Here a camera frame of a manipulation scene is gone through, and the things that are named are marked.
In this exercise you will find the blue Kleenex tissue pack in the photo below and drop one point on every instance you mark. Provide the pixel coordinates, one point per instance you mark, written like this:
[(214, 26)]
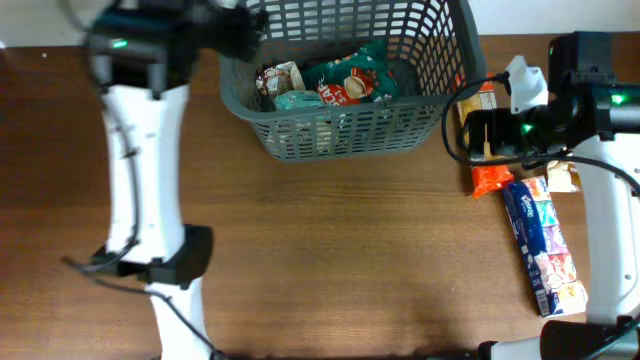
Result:
[(547, 260)]

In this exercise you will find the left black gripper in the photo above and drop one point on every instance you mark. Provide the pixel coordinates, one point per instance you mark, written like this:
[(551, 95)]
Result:
[(232, 41)]

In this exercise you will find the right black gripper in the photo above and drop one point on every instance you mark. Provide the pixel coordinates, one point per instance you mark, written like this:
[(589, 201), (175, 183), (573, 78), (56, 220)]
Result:
[(497, 121)]

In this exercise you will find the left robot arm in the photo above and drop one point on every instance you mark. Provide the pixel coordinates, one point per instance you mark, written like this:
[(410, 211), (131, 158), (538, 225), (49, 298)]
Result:
[(141, 58)]

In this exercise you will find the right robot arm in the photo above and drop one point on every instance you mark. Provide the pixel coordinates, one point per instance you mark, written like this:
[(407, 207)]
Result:
[(575, 112)]

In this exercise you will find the green red coffee packet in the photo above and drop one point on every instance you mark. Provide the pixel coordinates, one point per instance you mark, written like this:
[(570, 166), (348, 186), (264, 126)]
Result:
[(362, 77)]

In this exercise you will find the grey plastic basket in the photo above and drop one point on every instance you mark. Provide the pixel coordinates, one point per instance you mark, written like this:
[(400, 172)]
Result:
[(433, 52)]

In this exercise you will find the light teal snack packet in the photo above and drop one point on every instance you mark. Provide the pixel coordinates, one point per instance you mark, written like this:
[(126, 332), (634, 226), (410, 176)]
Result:
[(298, 99)]

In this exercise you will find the beige brown snack bag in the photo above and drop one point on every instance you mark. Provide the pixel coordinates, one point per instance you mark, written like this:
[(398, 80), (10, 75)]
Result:
[(279, 79)]

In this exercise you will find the beige white snack bag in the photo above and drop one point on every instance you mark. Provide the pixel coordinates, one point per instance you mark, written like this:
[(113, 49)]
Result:
[(563, 177)]

